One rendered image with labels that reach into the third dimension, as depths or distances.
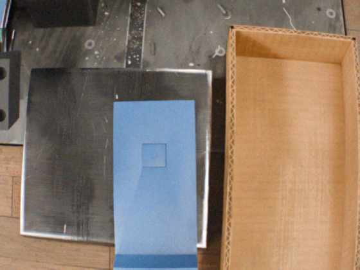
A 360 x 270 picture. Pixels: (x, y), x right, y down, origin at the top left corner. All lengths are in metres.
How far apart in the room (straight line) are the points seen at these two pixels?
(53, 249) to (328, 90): 0.30
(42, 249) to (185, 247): 0.13
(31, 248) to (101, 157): 0.11
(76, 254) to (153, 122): 0.14
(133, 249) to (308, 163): 0.18
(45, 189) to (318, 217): 0.25
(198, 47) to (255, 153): 0.11
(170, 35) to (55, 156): 0.16
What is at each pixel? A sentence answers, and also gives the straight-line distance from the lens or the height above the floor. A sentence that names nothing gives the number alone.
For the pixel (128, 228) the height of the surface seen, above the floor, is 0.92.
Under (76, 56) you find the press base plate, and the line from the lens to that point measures 0.73.
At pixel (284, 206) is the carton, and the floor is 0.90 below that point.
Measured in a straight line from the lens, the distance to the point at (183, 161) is 0.66.
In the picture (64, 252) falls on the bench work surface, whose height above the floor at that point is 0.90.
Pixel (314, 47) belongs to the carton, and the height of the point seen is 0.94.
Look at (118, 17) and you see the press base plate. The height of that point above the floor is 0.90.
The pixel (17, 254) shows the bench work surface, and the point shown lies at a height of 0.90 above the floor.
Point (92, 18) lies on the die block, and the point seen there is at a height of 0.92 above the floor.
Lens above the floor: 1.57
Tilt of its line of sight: 75 degrees down
